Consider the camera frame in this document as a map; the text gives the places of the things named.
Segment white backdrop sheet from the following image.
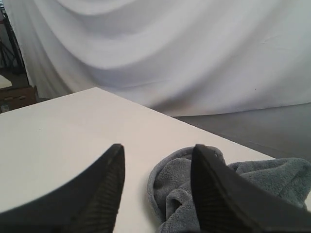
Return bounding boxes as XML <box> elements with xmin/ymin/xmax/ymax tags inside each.
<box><xmin>4</xmin><ymin>0</ymin><xmax>311</xmax><ymax>116</ymax></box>

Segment brown cardboard box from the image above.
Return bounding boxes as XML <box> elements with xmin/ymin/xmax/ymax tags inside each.
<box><xmin>0</xmin><ymin>86</ymin><xmax>37</xmax><ymax>113</ymax></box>

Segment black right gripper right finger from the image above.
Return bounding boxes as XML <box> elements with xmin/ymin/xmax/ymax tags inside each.
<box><xmin>190</xmin><ymin>144</ymin><xmax>311</xmax><ymax>233</ymax></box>

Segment dark stand at left edge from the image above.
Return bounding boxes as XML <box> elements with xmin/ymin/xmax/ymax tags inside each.
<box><xmin>0</xmin><ymin>1</ymin><xmax>30</xmax><ymax>87</ymax></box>

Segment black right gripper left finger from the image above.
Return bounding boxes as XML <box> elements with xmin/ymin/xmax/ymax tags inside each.
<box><xmin>0</xmin><ymin>144</ymin><xmax>125</xmax><ymax>233</ymax></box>

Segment grey fleece towel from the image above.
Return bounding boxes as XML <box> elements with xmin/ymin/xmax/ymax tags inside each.
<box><xmin>147</xmin><ymin>146</ymin><xmax>311</xmax><ymax>233</ymax></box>

